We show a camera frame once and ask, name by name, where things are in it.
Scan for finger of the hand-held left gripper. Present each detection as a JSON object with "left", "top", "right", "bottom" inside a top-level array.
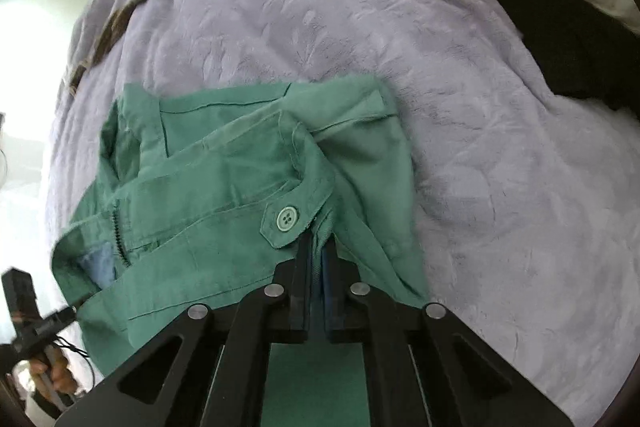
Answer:
[{"left": 39, "top": 304, "right": 81, "bottom": 334}]

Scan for thin black cable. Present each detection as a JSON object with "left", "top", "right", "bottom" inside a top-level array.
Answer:
[{"left": 52, "top": 334, "right": 97, "bottom": 390}]

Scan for green work jacket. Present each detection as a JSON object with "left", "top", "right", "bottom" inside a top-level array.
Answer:
[{"left": 50, "top": 74, "right": 431, "bottom": 427}]

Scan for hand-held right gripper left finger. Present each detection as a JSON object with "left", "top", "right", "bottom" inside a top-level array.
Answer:
[{"left": 52, "top": 234, "right": 315, "bottom": 427}]

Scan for person's left hand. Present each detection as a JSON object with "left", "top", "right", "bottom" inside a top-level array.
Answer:
[{"left": 27, "top": 341, "right": 77, "bottom": 402}]

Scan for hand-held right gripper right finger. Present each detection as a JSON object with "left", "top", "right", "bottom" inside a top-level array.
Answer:
[{"left": 320, "top": 238, "right": 576, "bottom": 427}]

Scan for black garment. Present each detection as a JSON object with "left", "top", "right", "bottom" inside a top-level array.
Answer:
[{"left": 375, "top": 0, "right": 640, "bottom": 120}]

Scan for purple plush blanket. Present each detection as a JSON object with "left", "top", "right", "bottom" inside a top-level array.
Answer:
[{"left": 44, "top": 0, "right": 640, "bottom": 427}]

